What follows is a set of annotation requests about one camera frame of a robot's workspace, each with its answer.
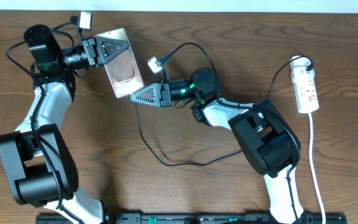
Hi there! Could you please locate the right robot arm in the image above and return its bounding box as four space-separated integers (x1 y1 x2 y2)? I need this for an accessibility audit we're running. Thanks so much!
131 68 304 223

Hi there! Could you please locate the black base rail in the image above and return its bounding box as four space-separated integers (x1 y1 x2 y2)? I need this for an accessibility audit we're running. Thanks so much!
35 213 347 224

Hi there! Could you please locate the black USB charging cable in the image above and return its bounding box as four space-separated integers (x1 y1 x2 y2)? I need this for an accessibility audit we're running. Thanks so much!
132 55 314 167

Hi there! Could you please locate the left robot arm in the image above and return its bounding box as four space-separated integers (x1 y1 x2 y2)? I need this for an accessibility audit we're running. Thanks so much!
0 24 131 223

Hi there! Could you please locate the white power strip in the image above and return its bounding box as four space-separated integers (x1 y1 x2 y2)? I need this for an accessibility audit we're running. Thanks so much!
291 67 319 114

